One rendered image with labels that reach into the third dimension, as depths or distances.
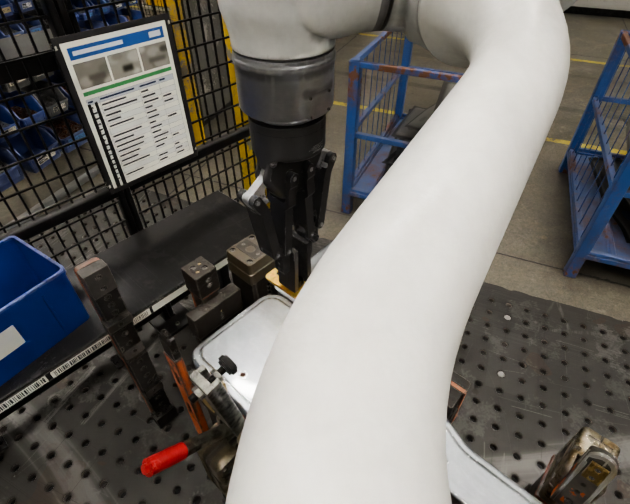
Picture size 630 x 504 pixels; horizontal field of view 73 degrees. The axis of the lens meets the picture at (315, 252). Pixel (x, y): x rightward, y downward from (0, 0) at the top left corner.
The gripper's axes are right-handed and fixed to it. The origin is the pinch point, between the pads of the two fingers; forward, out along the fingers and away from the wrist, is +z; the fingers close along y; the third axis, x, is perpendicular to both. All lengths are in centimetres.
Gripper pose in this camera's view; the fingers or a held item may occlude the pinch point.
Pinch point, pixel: (294, 262)
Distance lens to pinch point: 54.1
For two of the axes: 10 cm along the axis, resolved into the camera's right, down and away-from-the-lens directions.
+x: -7.5, -4.5, 5.0
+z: 0.0, 7.4, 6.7
